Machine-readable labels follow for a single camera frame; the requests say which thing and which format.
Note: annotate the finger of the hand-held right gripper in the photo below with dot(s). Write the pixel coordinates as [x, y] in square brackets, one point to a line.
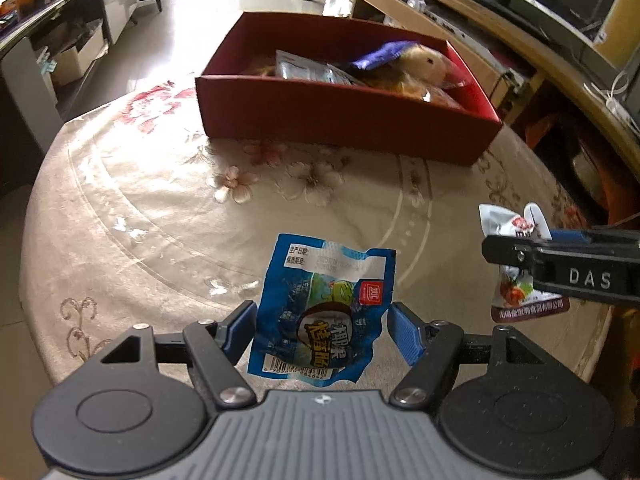
[510, 250]
[570, 236]

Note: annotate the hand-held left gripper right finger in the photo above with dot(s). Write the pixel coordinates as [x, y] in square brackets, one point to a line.
[405, 333]

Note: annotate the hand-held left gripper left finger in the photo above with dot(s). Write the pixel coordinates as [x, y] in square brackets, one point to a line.
[242, 331]

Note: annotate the small white and red packet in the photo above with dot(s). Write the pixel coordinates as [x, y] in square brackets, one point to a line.
[515, 290]

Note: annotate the blue snack packet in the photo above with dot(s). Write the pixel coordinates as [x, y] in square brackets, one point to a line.
[320, 310]

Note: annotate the clear bread bun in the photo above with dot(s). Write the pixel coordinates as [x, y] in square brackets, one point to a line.
[430, 67]

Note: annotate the red cardboard box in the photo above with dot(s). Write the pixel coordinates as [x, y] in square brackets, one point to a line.
[325, 115]

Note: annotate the purple snack packet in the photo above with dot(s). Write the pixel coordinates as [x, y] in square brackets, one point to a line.
[380, 55]

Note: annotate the silver foil snack packet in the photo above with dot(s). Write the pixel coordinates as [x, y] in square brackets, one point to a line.
[295, 67]

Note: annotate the flat screen television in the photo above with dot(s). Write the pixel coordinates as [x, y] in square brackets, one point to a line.
[550, 15]

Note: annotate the silver media player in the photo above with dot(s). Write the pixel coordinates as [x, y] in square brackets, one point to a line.
[450, 25]

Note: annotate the silver foil bag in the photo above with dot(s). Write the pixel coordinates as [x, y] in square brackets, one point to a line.
[337, 2]

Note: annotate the white storage box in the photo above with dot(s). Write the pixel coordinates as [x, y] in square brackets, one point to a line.
[75, 60]

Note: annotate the dark low cabinet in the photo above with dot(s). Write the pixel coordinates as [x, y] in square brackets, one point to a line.
[117, 0]

